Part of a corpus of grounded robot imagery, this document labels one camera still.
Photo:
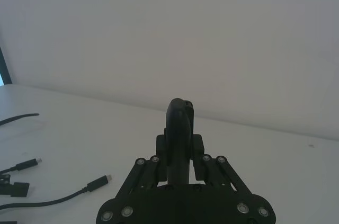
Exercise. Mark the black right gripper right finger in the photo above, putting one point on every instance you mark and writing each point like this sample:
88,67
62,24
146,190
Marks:
199,150

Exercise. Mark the black connector block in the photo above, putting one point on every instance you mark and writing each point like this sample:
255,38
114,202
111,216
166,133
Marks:
16,189

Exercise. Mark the dark upright post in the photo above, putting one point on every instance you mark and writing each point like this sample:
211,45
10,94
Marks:
4,67

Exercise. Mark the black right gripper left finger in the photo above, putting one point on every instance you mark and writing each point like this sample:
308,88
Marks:
177,134

